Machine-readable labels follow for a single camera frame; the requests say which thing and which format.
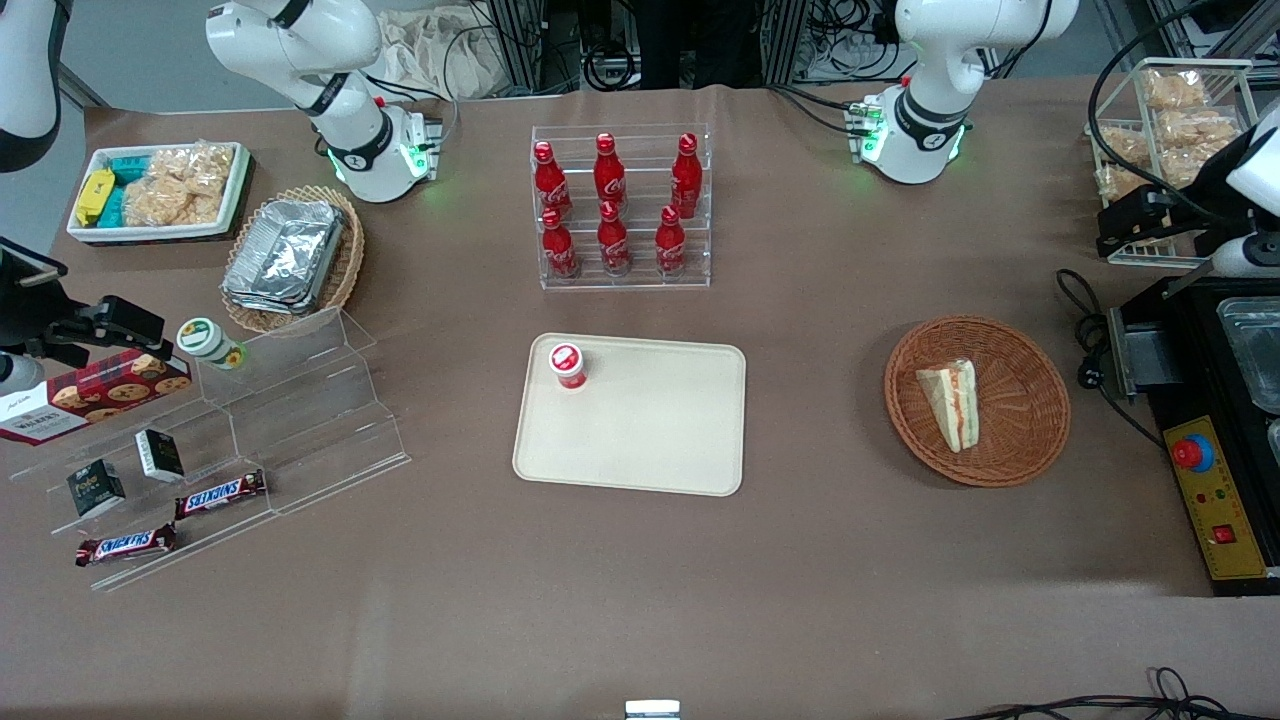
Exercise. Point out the steel appliance pan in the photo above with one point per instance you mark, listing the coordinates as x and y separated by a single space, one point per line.
1255 350

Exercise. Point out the beige crumpled cloth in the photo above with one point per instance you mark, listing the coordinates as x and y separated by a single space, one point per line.
440 55

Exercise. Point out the clear bag of fried snacks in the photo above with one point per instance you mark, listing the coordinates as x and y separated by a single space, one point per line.
1115 183
1122 146
1195 128
1175 90
1190 165

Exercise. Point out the triangular sandwich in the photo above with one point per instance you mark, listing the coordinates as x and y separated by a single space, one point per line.
950 400

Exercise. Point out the round brown wicker basket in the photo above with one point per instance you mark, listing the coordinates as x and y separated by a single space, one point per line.
1020 420

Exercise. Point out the black appliance with yellow panel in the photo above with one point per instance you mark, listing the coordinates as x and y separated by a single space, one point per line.
1200 400

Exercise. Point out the clear acrylic bottle rack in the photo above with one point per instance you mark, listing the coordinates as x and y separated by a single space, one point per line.
640 282

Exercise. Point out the grey metal appliance drawer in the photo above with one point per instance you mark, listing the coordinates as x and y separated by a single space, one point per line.
1145 355

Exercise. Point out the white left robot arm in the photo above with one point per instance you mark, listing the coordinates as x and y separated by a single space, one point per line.
930 110

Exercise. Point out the small black box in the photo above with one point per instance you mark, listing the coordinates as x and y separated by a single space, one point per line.
96 490
160 455

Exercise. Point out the clear bag of rice crackers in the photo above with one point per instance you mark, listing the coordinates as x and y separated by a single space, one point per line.
200 168
160 205

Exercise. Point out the oval light wicker basket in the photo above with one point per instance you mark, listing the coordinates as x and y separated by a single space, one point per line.
350 260

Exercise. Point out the brown table cover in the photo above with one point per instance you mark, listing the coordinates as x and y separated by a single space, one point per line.
800 560

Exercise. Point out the green-lidded yogurt cup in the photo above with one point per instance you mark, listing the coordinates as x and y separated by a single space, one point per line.
205 338

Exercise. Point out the Snickers chocolate bar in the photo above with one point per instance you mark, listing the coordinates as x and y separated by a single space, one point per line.
125 545
220 495

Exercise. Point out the white rectangular snack tray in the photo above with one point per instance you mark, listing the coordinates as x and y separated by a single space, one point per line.
150 233

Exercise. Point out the clear acrylic step display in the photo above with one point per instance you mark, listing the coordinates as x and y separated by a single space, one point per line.
320 430

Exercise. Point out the red emergency stop button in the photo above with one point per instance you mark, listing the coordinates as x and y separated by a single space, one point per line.
1192 454

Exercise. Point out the beige plastic serving tray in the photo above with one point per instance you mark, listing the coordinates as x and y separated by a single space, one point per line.
650 430

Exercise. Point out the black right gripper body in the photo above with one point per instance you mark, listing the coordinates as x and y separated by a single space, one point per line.
42 318

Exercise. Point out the teal snack packet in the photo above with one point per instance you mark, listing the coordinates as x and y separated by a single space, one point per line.
130 168
114 208

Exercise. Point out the aluminium foil container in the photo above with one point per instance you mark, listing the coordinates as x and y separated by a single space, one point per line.
262 305
285 250

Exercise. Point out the red tartan cookie box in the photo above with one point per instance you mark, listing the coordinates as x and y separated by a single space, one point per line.
100 392

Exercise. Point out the red-lidded small cup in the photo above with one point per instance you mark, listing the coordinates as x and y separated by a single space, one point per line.
567 365

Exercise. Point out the yellow snack packet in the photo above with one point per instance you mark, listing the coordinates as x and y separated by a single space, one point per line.
94 195

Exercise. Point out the red Coca-Cola bottle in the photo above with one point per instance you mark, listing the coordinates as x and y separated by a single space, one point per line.
670 245
609 170
560 250
614 245
551 185
686 175

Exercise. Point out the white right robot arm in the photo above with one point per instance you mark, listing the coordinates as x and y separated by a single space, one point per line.
350 140

